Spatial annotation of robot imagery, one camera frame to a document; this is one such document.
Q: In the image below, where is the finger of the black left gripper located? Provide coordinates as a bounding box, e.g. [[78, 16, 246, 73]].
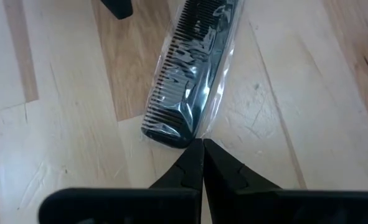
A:
[[101, 0, 134, 20]]

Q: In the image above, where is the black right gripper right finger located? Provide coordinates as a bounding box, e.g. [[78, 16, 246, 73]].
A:
[[204, 139, 368, 224]]

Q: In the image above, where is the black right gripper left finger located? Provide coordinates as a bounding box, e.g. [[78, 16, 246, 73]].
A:
[[39, 139, 205, 224]]

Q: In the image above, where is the bagged black comb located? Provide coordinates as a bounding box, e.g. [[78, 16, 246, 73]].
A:
[[141, 0, 245, 149]]

